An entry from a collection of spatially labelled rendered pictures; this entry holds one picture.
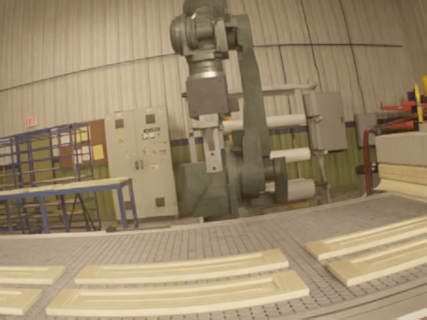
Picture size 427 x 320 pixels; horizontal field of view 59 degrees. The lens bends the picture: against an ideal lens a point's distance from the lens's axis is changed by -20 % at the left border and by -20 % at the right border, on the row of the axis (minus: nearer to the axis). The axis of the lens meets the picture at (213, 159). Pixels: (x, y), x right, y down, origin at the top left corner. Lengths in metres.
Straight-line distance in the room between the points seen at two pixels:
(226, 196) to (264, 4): 7.40
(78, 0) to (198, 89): 8.70
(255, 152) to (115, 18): 7.39
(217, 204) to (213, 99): 1.28
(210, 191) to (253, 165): 0.29
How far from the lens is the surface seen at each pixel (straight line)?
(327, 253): 1.34
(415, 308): 0.88
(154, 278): 1.31
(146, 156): 8.44
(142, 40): 9.44
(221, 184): 2.69
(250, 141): 2.65
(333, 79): 9.68
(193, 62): 1.63
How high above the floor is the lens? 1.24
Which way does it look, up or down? 1 degrees down
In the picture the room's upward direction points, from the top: 7 degrees counter-clockwise
